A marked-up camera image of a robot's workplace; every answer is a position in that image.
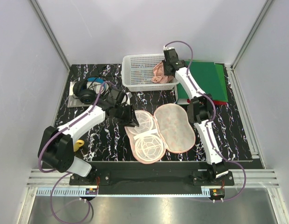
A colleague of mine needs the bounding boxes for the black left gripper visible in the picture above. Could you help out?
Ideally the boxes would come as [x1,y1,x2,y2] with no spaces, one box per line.
[115,103,139,127]

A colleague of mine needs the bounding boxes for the pink satin bra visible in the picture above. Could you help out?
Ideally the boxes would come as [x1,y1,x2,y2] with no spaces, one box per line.
[151,62,173,84]

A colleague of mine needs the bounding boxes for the floral pink laundry bag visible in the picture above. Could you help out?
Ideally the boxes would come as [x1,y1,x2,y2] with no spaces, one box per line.
[125,104,196,164]

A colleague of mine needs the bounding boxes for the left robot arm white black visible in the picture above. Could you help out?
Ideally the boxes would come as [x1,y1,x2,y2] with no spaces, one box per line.
[38,89,139,185]

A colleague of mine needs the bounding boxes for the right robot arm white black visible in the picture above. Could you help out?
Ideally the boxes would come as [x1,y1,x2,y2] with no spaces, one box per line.
[163,47,228,185]

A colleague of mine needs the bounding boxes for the white plastic mesh basket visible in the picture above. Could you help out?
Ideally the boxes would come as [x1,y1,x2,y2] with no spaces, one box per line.
[121,54,179,92]

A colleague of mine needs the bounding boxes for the green flat folder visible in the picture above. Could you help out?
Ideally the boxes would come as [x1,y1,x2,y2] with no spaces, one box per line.
[215,63,226,87]

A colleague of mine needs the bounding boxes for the black blue headphones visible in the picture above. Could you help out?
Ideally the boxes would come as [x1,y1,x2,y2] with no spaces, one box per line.
[73,76,117,105]

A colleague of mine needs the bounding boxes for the yellow ceramic mug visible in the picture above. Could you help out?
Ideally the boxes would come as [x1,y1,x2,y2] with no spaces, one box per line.
[73,140,84,152]

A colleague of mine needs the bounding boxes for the red folder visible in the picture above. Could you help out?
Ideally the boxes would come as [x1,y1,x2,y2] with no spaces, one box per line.
[186,98,227,106]

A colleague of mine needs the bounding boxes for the grey booklet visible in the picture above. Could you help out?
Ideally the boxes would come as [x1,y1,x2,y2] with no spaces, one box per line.
[67,78,103,108]

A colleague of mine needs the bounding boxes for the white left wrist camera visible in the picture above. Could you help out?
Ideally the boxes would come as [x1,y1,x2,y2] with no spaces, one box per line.
[121,92,132,105]

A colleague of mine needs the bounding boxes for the white slotted cable duct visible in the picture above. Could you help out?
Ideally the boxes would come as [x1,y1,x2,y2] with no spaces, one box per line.
[36,186,210,197]

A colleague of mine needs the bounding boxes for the aluminium frame rail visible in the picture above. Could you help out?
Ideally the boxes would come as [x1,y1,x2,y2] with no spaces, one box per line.
[29,0,71,73]

